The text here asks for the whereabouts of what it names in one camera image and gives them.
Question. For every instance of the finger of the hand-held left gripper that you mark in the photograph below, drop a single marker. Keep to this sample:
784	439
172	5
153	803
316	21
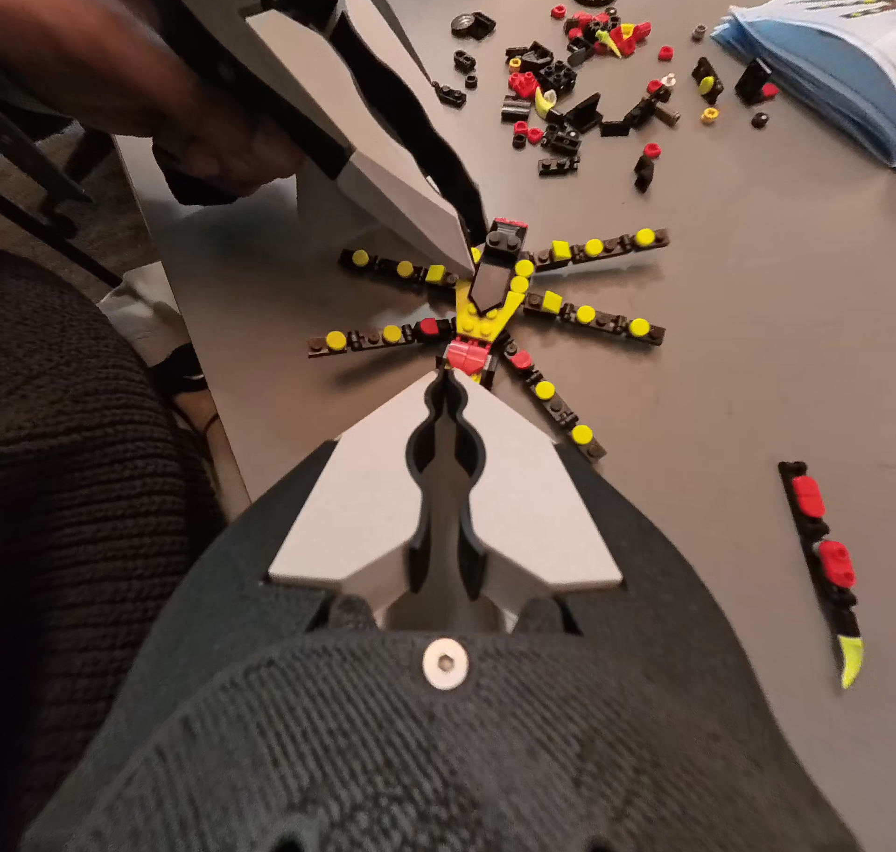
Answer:
392	50
392	194

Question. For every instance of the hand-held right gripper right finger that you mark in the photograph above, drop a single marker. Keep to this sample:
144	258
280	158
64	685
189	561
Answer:
546	516

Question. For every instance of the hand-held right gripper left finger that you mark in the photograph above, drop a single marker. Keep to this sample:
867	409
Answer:
350	509

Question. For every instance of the black yellow lego spider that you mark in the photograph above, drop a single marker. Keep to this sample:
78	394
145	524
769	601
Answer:
483	313

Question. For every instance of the black red lego strip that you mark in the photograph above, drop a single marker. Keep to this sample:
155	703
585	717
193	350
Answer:
812	502

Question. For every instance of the neon green lego claw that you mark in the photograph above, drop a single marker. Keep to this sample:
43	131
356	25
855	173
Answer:
850	659

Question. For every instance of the lego instruction booklet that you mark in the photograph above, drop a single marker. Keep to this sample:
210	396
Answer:
826	68

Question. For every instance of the pile of loose lego pieces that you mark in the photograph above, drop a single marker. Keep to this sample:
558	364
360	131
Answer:
560	75

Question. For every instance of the person's left hand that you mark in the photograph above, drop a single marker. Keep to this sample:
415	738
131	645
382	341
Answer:
105	61

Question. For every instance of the person's black sweater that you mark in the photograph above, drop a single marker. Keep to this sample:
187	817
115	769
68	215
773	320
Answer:
84	481

